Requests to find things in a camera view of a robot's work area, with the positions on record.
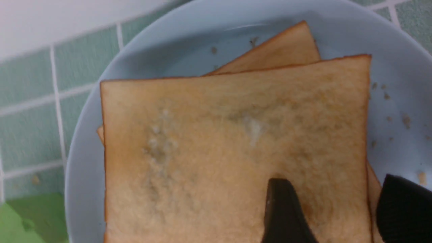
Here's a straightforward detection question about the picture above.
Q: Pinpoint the green checkered tablecloth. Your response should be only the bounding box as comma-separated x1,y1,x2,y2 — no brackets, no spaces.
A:
0,0,432,243

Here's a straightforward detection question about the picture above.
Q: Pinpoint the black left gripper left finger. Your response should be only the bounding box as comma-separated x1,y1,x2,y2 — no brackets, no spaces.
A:
261,178,317,243

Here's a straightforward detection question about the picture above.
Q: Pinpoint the light blue bread plate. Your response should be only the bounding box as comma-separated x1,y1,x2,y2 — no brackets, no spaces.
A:
64,0,432,243

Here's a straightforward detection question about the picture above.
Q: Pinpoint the toast bread slice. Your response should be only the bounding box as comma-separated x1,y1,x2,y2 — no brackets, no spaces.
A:
97,20,385,243
100,54,372,243

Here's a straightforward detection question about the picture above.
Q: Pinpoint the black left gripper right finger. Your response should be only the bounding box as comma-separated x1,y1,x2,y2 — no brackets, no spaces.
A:
376,174,432,243

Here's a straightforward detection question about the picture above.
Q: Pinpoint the green foam cube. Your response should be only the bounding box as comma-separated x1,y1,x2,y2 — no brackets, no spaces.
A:
0,193,69,243

